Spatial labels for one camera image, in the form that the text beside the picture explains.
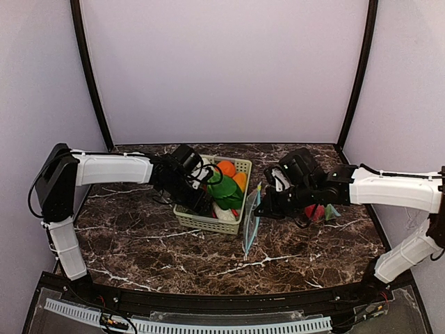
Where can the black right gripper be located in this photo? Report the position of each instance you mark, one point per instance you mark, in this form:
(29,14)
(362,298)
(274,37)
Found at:
(270,200)

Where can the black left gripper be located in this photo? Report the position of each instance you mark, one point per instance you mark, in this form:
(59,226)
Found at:
(200,202)

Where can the spare clear zip bag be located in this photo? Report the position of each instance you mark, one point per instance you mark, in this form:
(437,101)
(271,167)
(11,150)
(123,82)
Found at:
(251,222)

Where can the beige perforated plastic basket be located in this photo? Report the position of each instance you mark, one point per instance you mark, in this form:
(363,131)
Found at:
(209,221)

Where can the clear zip bag blue zipper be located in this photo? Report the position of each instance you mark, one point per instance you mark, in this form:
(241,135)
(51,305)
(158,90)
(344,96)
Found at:
(321,213)

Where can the green toy vegetable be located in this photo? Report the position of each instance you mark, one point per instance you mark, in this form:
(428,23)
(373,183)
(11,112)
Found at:
(330,212)

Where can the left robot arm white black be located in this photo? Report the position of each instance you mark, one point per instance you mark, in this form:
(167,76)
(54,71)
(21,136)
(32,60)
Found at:
(180,174)

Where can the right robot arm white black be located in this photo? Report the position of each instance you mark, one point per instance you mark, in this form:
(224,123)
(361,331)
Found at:
(298,181)

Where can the green white bok choy toy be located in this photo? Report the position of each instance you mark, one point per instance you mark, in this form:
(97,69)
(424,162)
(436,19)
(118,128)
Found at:
(225,191)

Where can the white toy garlic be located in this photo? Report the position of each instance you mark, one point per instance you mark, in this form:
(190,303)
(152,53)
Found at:
(223,214)

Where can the yellow orange mango toy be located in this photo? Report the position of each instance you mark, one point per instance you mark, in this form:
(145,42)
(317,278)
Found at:
(241,179)

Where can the orange toy fruit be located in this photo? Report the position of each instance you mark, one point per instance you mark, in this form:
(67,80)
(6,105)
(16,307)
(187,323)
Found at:
(227,168)

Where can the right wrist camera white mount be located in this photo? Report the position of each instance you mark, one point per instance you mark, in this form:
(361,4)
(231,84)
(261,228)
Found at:
(276,178)

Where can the black front rail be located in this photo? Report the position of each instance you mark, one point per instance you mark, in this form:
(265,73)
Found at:
(334,300)

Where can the white slotted cable duct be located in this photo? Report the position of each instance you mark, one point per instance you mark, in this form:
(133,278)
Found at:
(179,323)

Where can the right black frame post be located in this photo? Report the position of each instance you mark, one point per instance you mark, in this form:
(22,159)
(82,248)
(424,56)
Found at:
(365,51)

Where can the black frame post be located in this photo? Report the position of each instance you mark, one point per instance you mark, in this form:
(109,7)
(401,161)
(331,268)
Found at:
(81,40)
(365,51)

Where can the left black frame post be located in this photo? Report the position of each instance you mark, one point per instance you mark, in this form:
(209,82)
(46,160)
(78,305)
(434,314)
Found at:
(81,40)

